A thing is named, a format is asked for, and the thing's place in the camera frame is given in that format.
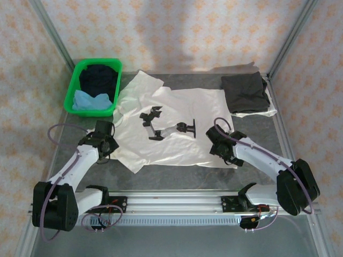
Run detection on white t-shirt with robot print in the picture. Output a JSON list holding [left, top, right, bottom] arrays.
[[114, 70, 238, 175]]

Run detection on light blue t-shirt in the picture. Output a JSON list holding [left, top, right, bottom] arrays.
[[72, 89, 113, 111]]

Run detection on folded plain white t-shirt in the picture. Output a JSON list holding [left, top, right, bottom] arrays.
[[232, 77, 277, 118]]

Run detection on folded dark grey t-shirt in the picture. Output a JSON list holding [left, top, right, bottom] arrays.
[[221, 71, 270, 114]]

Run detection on green plastic basket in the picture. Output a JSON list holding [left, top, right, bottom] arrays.
[[63, 58, 123, 118]]

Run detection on dark navy t-shirt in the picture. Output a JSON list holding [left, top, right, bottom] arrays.
[[78, 63, 119, 99]]

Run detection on grey metal lower shelf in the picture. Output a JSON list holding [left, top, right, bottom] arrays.
[[29, 226, 321, 257]]

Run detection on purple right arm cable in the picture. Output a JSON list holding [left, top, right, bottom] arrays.
[[213, 117, 314, 233]]

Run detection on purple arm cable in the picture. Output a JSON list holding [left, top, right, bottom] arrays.
[[213, 117, 314, 233], [40, 124, 124, 243]]

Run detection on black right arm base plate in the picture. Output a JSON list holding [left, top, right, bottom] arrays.
[[221, 196, 251, 214]]

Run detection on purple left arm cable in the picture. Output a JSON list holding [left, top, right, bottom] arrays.
[[40, 124, 124, 243]]

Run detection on red orange wire bundle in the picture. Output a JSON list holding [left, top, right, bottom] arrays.
[[256, 205, 277, 220], [98, 198, 120, 215]]

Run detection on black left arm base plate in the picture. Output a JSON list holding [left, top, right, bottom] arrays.
[[79, 196, 128, 214]]

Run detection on aluminium table edge rail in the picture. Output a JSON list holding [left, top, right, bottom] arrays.
[[259, 72, 298, 164]]

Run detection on aluminium mounting rail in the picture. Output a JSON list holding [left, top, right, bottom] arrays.
[[28, 189, 321, 216]]

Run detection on grey slotted cable duct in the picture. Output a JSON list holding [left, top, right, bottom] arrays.
[[42, 216, 242, 227]]

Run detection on aluminium frame post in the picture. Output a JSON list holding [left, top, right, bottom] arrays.
[[29, 0, 76, 69], [267, 0, 318, 78]]

